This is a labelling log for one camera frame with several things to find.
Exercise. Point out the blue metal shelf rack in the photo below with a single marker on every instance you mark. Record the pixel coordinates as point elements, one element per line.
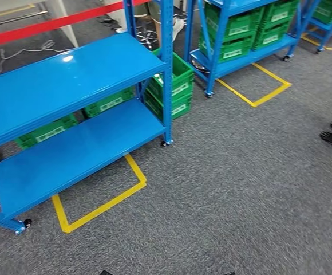
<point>240,60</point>
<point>69,76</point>
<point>323,28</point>

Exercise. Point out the green plastic crate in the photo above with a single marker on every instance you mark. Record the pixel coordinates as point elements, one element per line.
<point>48,133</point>
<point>180,108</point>
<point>231,51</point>
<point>326,11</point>
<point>270,38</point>
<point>279,13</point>
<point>238,24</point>
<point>180,76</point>
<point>109,103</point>

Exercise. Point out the chrome round stand base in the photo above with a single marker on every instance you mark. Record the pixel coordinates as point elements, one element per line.
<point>198,65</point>

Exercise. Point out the black stool chrome base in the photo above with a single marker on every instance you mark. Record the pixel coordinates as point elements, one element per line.
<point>147,38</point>

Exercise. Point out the person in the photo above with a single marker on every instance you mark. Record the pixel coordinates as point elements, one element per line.
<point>177,26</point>

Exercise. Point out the black robot foot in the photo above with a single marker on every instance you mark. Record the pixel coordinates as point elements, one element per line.
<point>106,273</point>
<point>229,273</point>

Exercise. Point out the white table leg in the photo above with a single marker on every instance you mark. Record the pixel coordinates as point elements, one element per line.
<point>66,26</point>

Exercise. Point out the red barrier belt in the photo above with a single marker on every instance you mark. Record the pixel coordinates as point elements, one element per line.
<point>40,26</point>

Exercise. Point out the yellow floor tape strip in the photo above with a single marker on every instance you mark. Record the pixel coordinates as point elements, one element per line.
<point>308,39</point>
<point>11,10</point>

